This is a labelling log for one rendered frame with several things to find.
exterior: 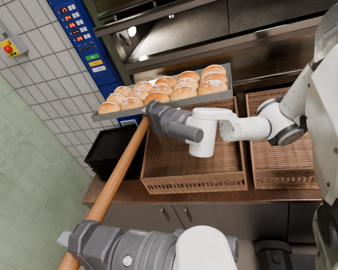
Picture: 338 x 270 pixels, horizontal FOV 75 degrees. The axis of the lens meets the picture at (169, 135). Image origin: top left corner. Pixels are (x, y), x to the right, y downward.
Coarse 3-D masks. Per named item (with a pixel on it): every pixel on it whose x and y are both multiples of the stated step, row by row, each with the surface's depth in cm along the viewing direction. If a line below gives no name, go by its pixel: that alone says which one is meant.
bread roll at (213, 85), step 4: (208, 80) 75; (212, 80) 74; (216, 80) 73; (220, 80) 74; (204, 84) 74; (208, 84) 73; (212, 84) 73; (216, 84) 73; (220, 84) 73; (224, 84) 73; (200, 88) 75; (204, 88) 74; (208, 88) 73; (212, 88) 73; (216, 88) 72; (220, 88) 73; (224, 88) 73; (200, 92) 75; (204, 92) 74; (208, 92) 73; (212, 92) 73
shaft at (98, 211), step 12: (144, 120) 69; (144, 132) 66; (132, 144) 59; (132, 156) 57; (120, 168) 52; (108, 180) 49; (120, 180) 50; (108, 192) 46; (96, 204) 44; (108, 204) 45; (96, 216) 42; (60, 264) 35; (72, 264) 35
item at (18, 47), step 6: (12, 36) 125; (18, 36) 128; (0, 42) 126; (6, 42) 125; (12, 42) 125; (18, 42) 128; (12, 48) 127; (18, 48) 128; (24, 48) 131; (12, 54) 130; (18, 54) 129
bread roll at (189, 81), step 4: (180, 80) 84; (184, 80) 83; (188, 80) 82; (192, 80) 82; (176, 84) 84; (180, 84) 83; (184, 84) 82; (188, 84) 82; (192, 84) 82; (196, 84) 83; (196, 88) 83
